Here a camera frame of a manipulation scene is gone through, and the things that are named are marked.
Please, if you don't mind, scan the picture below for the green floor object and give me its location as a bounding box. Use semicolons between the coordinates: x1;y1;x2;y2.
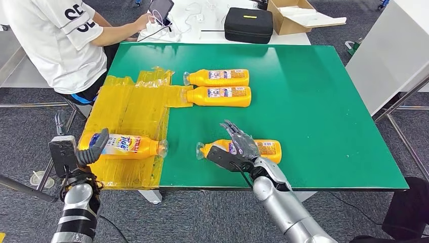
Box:
344;36;363;56

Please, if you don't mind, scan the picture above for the orange detergent bottle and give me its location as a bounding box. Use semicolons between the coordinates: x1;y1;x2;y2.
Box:
78;132;169;160
182;86;252;108
196;139;283;165
183;69;250;88

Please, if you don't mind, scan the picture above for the black zip case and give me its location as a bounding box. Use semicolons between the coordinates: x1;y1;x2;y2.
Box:
224;7;274;45

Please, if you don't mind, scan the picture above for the person's right hand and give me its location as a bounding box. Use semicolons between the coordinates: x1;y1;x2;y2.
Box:
134;13;157;32

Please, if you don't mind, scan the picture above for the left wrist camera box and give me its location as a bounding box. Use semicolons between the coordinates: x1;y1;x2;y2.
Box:
48;135;79;178

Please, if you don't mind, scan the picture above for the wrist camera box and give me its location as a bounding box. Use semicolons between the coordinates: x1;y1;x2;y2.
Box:
48;135;79;178
206;145;255;173

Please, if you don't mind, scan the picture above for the white charging cable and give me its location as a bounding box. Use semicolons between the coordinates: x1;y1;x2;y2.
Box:
174;2;210;34

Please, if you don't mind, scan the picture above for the open cardboard box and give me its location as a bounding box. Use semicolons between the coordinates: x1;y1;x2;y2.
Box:
267;0;347;36

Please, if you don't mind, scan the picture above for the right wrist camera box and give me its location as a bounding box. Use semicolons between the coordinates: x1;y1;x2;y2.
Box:
206;145;255;173

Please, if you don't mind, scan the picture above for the white cabinet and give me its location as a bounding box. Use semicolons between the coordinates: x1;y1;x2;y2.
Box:
345;0;429;116

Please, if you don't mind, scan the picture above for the blue stool seat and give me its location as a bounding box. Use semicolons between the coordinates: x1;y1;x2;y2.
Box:
70;94;99;105

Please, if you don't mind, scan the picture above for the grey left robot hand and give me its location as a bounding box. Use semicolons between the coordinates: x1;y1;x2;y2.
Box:
54;110;110;168

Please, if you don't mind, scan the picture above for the clear plastic cup lid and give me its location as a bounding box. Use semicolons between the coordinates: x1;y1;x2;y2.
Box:
29;171;55;189

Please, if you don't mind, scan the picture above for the dark tablet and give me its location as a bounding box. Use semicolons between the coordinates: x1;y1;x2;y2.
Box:
148;0;175;27

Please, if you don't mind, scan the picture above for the steel tube frame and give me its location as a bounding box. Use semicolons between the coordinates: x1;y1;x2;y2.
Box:
0;101;79;204
372;75;429;182

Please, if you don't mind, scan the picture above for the black floor cable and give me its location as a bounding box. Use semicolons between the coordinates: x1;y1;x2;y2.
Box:
330;191;384;223

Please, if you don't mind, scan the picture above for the white sheet in box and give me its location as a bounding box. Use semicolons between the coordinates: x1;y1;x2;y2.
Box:
279;6;347;28

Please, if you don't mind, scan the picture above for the white table leg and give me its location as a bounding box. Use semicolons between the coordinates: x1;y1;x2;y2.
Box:
138;190;163;205
287;191;318;206

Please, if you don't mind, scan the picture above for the person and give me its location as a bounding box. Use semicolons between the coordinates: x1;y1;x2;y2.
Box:
0;0;157;105

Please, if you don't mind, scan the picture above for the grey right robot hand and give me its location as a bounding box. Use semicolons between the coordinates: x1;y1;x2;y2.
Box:
219;119;262;163

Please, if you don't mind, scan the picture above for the white power strip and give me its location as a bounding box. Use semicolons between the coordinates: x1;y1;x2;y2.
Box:
138;19;183;43

